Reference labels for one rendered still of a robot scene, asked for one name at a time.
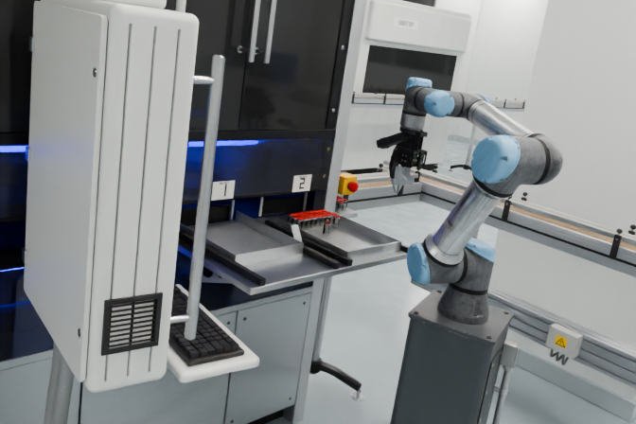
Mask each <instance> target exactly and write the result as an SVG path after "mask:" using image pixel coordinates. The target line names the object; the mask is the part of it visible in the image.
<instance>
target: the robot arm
mask: <svg viewBox="0 0 636 424"><path fill-rule="evenodd" d="M405 91H406V92H405V98H404V102H403V108H402V113H401V119H400V123H399V124H400V128H399V130H400V131H401V132H399V133H396V134H393V135H390V136H388V137H383V138H381V139H380V140H377V147H378V148H380V149H388V148H390V147H392V146H394V145H396V147H395V148H394V149H393V153H392V156H391V160H390V164H389V172H390V178H391V182H392V186H393V189H394V190H395V192H396V193H398V192H399V191H400V189H401V187H402V186H405V185H412V184H413V183H414V182H415V179H414V177H413V176H412V175H411V168H412V167H417V168H422V167H425V163H426V158H427V152H428V151H427V150H422V144H423V138H424V137H427V135H428V133H427V132H423V130H422V129H424V125H425V119H426V114H429V115H432V116H434V117H445V116H450V117H461V118H465V119H466V120H468V121H469V122H470V123H472V124H473V125H475V126H476V127H477V128H479V129H480V130H481V131H483V132H484V133H486V134H487V135H488V137H486V138H484V139H483V140H481V141H480V142H479V143H478V145H477V146H476V148H475V149H474V151H473V154H472V157H473V159H472V160H471V170H472V178H473V180H472V181H471V183H470V184H469V186H468V188H467V189H466V190H465V192H464V193H463V195H462V196H461V198H460V199H459V200H458V202H457V203H456V205H455V206H454V208H453V209H452V211H451V212H450V213H449V215H448V216H447V217H446V219H445V220H444V221H443V223H442V224H441V226H440V227H439V229H438V230H437V231H433V232H431V233H430V234H429V235H428V236H427V237H426V238H425V239H424V241H423V242H421V243H419V242H416V243H412V244H411V245H410V247H409V249H408V252H407V266H408V271H409V274H410V276H411V278H412V279H413V280H414V281H415V282H416V283H419V284H427V285H428V284H438V283H449V285H448V287H447V288H446V289H445V291H444V293H443V294H442V296H441V298H440V299H439V302H438V307H437V309H438V311H439V312H440V313H441V314H442V315H443V316H445V317H447V318H449V319H451V320H452V321H455V322H458V323H462V324H467V325H481V324H484V323H486V322H487V320H488V315H489V309H488V301H487V291H488V287H489V282H490V278H491V274H492V269H493V265H494V263H495V261H494V260H495V255H496V251H495V249H494V248H493V247H492V246H491V245H490V244H488V243H486V242H484V241H481V240H479V239H477V238H473V235H474V234H475V233H476V232H477V230H478V229H479V228H480V226H481V225H482V224H483V222H484V221H485V220H486V218H487V217H488V215H489V214H490V213H491V212H492V210H493V209H494V208H495V206H496V205H497V204H498V202H499V201H500V200H501V199H506V198H509V197H511V196H512V195H513V193H514V192H515V191H516V189H517V188H518V187H519V186H520V185H535V186H537V185H543V184H547V183H549V182H550V181H552V180H554V179H555V178H556V177H557V175H558V174H559V173H560V171H561V169H562V165H563V155H562V152H561V149H560V148H559V146H558V145H557V143H555V142H554V141H553V140H552V139H550V138H549V137H547V136H546V135H544V134H542V133H540V132H531V131H530V130H528V129H527V128H525V127H524V126H523V125H522V124H520V123H518V122H517V121H515V120H514V119H512V118H511V117H509V116H508V115H506V114H504V113H503V112H501V111H500V110H498V109H497V108H495V107H494V106H492V104H491V101H490V98H489V97H487V96H483V95H480V94H469V93H460V92H453V91H444V90H436V89H433V88H432V82H431V81H430V80H429V79H420V78H409V79H408V82H407V87H406V89H405ZM424 155H425V160H424V163H423V159H424ZM398 164H401V166H399V165H398Z"/></svg>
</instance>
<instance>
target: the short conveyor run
mask: <svg viewBox="0 0 636 424"><path fill-rule="evenodd" d="M379 167H380V168H379V169H378V173H365V174H354V175H356V176H357V177H358V178H357V184H358V185H359V188H358V190H357V191H356V192H355V194H349V195H341V194H338V193H337V196H340V197H343V198H344V199H347V208H349V209H351V210H354V211H355V210H362V209H368V208H375V207H383V206H389V205H396V204H403V203H416V202H420V196H421V191H422V187H423V184H422V183H420V182H418V183H416V182H414V183H413V184H412V185H403V186H402V187H401V189H400V191H399V192H398V193H396V192H395V190H394V189H393V186H392V182H391V178H390V172H382V167H383V164H379Z"/></svg>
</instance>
